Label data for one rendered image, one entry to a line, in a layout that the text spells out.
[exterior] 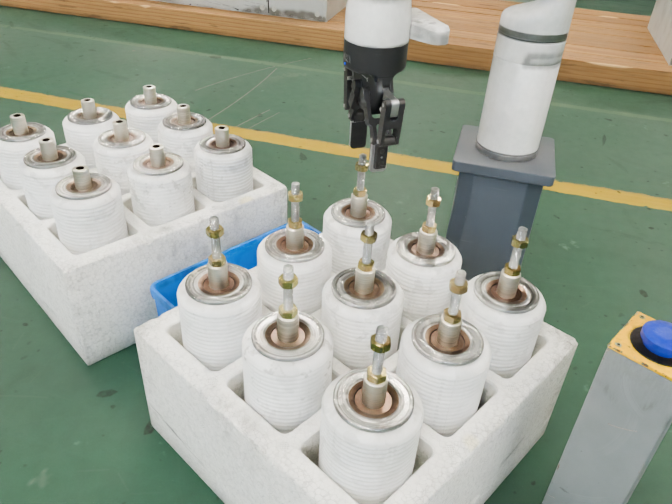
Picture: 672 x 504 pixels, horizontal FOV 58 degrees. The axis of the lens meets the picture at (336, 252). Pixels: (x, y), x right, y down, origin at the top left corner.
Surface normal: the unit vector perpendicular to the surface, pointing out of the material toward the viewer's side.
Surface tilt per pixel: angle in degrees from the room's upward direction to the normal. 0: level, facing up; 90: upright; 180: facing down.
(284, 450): 0
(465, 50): 90
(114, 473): 0
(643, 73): 90
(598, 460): 90
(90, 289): 90
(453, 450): 0
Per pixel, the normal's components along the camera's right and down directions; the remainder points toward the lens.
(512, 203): -0.28, 0.54
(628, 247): 0.05, -0.82
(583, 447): -0.70, 0.38
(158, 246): 0.68, 0.44
